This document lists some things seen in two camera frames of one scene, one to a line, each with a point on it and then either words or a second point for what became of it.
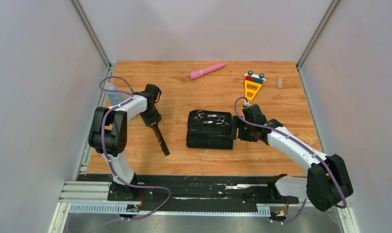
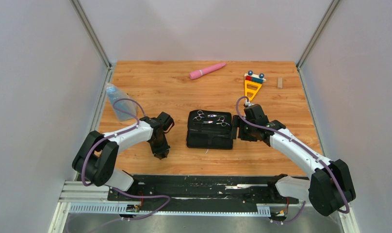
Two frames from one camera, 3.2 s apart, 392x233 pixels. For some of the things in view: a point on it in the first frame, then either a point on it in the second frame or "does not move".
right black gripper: [237, 123] does not move
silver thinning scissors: [221, 119] does not move
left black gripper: [156, 118] -> [164, 148]
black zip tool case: [209, 129] does not move
